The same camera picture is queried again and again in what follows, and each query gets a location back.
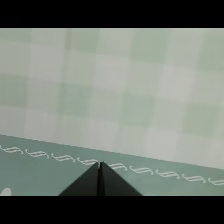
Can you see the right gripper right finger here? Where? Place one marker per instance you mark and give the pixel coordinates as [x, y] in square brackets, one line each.
[113, 185]

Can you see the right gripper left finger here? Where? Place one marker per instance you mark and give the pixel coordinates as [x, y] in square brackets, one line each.
[87, 185]

